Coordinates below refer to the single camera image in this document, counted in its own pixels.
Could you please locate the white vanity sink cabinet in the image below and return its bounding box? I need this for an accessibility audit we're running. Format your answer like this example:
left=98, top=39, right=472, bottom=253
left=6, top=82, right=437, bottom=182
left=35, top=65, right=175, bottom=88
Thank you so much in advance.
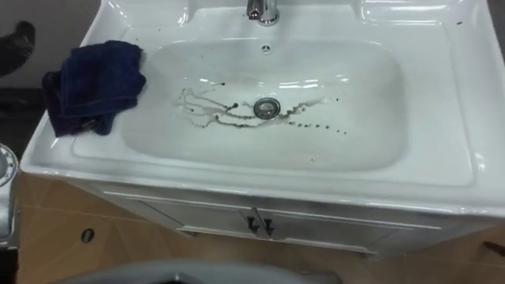
left=19, top=0, right=505, bottom=257

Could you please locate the robot body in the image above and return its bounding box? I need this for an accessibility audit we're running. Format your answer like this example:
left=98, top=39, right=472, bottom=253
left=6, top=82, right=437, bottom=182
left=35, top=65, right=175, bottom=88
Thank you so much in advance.
left=50, top=259, right=344, bottom=284

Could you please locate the chrome faucet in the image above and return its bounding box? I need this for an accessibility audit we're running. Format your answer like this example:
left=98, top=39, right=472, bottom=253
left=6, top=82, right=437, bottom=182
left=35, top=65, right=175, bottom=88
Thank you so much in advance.
left=246, top=0, right=281, bottom=28

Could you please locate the dark blue cloth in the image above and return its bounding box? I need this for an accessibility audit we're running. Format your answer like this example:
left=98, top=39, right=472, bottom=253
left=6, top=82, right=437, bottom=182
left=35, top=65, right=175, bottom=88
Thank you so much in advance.
left=41, top=39, right=148, bottom=138

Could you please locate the chrome sink drain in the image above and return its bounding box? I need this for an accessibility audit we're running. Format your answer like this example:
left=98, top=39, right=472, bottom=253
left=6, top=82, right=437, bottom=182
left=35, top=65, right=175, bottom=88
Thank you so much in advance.
left=252, top=97, right=282, bottom=121

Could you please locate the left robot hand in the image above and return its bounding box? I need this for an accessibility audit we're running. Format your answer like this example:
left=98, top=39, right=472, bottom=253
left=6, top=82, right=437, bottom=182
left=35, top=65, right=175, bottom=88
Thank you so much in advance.
left=0, top=21, right=37, bottom=78

